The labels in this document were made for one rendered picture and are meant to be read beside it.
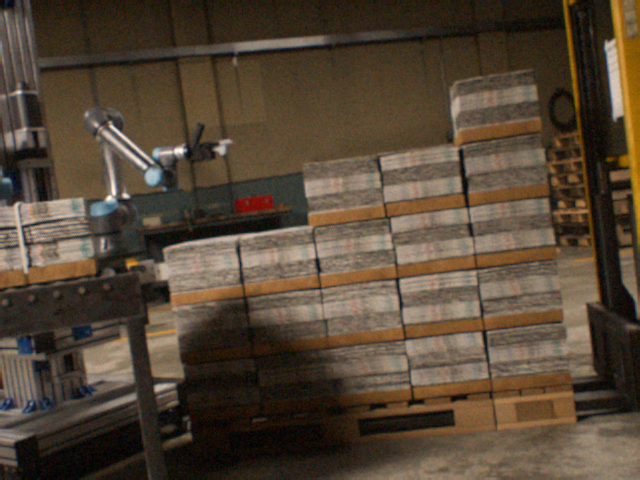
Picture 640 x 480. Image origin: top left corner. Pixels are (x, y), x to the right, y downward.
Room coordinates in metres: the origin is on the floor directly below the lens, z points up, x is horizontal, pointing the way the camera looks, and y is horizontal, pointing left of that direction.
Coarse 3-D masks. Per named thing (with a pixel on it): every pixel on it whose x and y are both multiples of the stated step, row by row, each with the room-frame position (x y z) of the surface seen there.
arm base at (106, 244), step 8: (112, 232) 3.30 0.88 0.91; (120, 232) 3.34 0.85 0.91; (96, 240) 3.31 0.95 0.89; (104, 240) 3.29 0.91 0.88; (112, 240) 3.29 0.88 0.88; (120, 240) 3.32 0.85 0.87; (104, 248) 3.28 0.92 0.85; (112, 248) 3.28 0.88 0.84; (120, 248) 3.30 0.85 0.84; (128, 248) 3.35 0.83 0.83
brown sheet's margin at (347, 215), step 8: (368, 208) 2.85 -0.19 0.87; (376, 208) 2.85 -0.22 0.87; (384, 208) 2.84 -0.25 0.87; (312, 216) 2.87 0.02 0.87; (320, 216) 2.87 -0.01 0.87; (328, 216) 2.87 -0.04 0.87; (336, 216) 2.86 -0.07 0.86; (344, 216) 2.86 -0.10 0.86; (352, 216) 2.86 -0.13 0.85; (360, 216) 2.85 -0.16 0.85; (368, 216) 2.85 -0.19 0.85; (376, 216) 2.85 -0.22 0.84; (312, 224) 2.87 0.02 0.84; (320, 224) 2.87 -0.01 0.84
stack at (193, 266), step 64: (192, 256) 2.93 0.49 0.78; (256, 256) 2.91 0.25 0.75; (320, 256) 2.88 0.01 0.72; (384, 256) 2.85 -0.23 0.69; (448, 256) 2.82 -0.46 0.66; (192, 320) 2.93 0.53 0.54; (256, 320) 2.91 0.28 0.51; (320, 320) 2.88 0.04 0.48; (384, 320) 2.85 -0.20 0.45; (448, 320) 2.82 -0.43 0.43; (192, 384) 2.95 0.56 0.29; (256, 384) 2.93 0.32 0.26; (320, 384) 2.88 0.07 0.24; (384, 384) 2.86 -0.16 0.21; (256, 448) 2.91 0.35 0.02
